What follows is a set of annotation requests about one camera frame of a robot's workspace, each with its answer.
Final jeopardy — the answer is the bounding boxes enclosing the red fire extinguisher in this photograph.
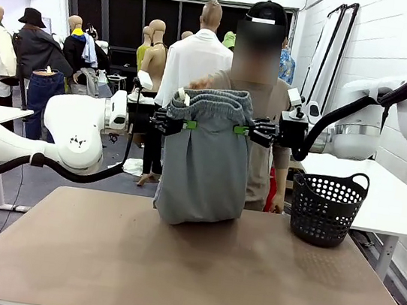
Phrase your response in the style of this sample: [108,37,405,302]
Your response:
[262,167,282,213]

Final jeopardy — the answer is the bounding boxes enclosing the mannequin black jacket yellow collar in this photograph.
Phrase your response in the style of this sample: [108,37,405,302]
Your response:
[58,14,105,87]

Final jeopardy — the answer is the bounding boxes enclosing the person's left forearm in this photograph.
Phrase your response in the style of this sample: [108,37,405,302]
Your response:
[266,146,293,198]

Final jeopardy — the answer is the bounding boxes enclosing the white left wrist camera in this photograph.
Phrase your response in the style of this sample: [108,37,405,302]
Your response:
[135,70,156,92]

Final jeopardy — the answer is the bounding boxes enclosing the person's right forearm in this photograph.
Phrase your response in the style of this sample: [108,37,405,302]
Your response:
[207,68,234,91]

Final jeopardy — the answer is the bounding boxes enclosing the mannequin in blue floral shirt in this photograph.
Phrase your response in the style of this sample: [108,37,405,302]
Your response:
[276,38,300,86]

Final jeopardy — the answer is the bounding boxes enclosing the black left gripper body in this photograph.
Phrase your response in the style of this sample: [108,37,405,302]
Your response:
[126,101,158,131]

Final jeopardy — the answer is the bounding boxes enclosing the white cloth on floor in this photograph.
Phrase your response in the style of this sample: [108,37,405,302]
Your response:
[107,155,146,178]

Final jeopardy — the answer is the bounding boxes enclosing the person's right hand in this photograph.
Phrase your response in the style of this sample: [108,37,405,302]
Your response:
[188,77,214,93]

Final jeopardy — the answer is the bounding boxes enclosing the mannequin grey sweater light jeans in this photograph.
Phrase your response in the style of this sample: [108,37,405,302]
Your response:
[70,65,102,99]

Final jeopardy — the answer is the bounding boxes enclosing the mannequin with white cloth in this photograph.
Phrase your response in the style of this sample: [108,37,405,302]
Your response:
[152,0,243,117]

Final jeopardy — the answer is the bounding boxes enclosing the light green hat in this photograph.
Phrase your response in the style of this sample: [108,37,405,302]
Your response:
[220,29,238,51]

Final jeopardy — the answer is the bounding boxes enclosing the black frame white panel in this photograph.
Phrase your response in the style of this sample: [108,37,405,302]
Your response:
[294,0,348,118]
[306,0,361,122]

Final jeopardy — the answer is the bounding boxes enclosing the black perforated plastic basket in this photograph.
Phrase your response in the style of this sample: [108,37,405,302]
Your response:
[283,163,372,253]

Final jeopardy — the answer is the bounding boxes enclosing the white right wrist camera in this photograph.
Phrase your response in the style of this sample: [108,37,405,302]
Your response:
[282,86,309,122]

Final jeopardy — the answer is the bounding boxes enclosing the grey training pants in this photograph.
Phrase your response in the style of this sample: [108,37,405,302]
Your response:
[150,80,262,235]

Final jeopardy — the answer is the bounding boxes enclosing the black cap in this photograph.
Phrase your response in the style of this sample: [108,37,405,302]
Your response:
[244,0,292,28]

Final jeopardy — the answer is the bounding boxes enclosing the person's left hand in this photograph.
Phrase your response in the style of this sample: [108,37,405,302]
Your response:
[269,192,286,215]

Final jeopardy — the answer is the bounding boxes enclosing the person in beige sweater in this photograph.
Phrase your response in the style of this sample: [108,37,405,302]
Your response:
[191,16,309,216]

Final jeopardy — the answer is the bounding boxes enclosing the headless mannequin in blue jeans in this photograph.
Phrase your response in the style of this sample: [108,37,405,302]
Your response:
[21,63,68,144]

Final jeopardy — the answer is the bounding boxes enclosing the bare-torso mannequin black trousers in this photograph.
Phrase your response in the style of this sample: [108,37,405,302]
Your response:
[119,17,185,189]

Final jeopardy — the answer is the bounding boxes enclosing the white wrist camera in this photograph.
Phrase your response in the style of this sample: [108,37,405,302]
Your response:
[135,70,156,92]
[282,86,309,122]

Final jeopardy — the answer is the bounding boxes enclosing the mannequin in yellow-green top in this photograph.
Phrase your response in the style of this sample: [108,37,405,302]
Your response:
[134,25,156,76]

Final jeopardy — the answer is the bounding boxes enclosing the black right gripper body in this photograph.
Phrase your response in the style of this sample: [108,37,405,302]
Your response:
[275,117,309,152]

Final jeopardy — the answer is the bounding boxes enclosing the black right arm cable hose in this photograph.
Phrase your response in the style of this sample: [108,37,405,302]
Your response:
[289,45,407,177]

